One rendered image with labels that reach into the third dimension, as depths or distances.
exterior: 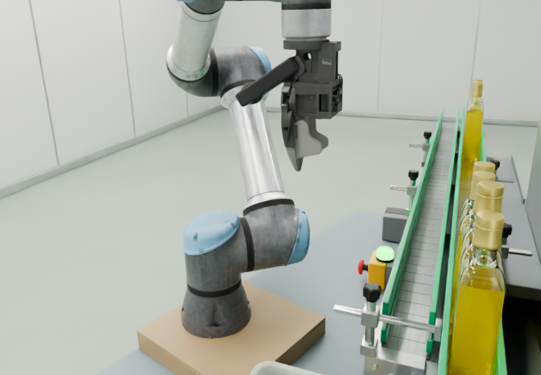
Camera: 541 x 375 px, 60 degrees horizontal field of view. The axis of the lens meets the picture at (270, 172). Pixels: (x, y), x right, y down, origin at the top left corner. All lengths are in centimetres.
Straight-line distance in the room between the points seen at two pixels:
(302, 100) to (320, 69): 5
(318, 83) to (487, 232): 31
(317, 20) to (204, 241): 47
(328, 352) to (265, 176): 39
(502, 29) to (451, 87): 89
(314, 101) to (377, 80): 604
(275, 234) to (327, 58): 40
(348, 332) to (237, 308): 26
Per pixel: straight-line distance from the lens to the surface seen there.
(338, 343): 107
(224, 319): 100
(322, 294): 122
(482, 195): 72
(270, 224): 97
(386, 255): 121
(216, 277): 96
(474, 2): 661
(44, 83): 482
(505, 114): 675
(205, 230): 93
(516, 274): 115
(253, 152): 103
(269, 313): 108
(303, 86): 72
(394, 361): 83
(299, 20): 71
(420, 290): 103
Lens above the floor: 142
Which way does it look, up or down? 19 degrees down
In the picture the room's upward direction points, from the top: 1 degrees counter-clockwise
